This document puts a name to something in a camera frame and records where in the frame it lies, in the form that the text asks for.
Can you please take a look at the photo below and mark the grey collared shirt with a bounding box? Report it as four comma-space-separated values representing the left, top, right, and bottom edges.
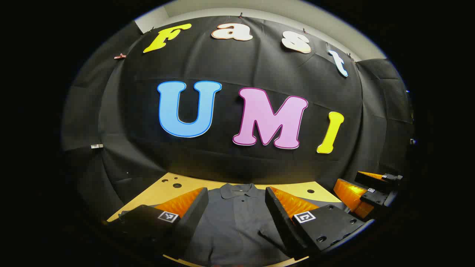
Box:
119, 183, 351, 267

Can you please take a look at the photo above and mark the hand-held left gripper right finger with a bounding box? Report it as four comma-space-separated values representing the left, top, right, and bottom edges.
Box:
265, 187, 374, 260

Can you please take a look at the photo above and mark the black backdrop cloth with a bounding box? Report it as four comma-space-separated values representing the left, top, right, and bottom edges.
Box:
61, 15, 414, 223

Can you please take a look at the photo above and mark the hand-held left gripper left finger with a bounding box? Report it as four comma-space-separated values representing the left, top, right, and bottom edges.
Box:
108, 187, 209, 260

